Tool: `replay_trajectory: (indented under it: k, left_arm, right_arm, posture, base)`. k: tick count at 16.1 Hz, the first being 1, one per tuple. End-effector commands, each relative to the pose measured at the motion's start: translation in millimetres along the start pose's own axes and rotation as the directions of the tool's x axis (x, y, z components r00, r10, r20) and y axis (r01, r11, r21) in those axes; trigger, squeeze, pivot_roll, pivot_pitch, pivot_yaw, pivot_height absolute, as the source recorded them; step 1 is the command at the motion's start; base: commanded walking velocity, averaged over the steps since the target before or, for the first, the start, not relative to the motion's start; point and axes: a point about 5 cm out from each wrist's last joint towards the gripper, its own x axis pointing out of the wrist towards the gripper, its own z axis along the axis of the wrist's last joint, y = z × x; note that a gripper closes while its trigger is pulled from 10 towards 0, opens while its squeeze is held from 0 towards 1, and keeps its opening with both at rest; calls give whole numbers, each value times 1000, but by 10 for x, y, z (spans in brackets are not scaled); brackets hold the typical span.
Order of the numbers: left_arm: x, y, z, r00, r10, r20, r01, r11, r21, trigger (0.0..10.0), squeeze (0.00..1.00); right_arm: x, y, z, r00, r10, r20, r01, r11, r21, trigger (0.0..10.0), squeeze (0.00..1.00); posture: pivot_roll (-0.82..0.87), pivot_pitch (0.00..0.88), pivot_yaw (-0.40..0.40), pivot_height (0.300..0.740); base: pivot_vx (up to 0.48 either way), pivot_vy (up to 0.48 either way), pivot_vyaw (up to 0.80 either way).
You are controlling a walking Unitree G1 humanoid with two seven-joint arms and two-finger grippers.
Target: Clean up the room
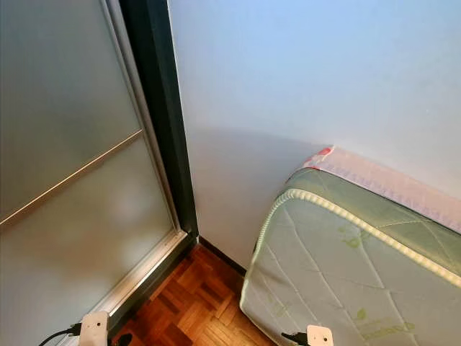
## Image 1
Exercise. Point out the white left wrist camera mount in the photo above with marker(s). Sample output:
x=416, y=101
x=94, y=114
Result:
x=94, y=330

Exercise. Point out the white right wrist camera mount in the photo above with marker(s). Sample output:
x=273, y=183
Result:
x=320, y=337

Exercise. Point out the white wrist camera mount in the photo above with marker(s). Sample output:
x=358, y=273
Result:
x=94, y=330
x=320, y=337

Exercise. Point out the dark green door frame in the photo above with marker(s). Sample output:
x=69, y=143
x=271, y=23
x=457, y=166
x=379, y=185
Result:
x=151, y=86

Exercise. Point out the pink patterned bed cover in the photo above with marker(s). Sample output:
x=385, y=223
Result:
x=389, y=184

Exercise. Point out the green white quilted mattress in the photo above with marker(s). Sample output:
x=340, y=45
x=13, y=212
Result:
x=346, y=288

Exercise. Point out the frosted glass sliding door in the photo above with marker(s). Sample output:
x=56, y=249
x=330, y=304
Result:
x=65, y=108

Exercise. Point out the dark wooden skirting board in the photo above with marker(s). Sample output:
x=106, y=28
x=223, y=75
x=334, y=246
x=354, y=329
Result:
x=223, y=257

